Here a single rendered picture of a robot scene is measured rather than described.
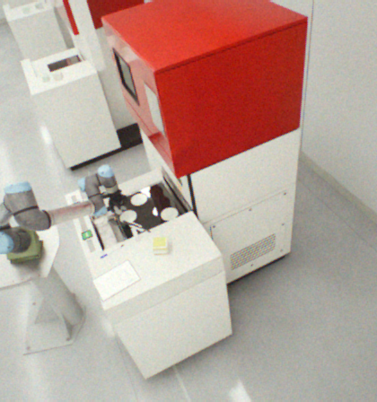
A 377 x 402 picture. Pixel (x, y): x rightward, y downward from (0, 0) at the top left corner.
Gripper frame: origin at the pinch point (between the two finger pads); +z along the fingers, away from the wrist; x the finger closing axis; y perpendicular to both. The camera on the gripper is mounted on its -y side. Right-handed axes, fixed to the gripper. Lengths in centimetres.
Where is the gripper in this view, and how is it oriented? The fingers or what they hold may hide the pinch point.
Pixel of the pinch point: (118, 212)
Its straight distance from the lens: 228.5
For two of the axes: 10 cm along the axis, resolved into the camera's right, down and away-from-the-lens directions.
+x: 5.0, -6.6, 5.6
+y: 8.5, 2.6, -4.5
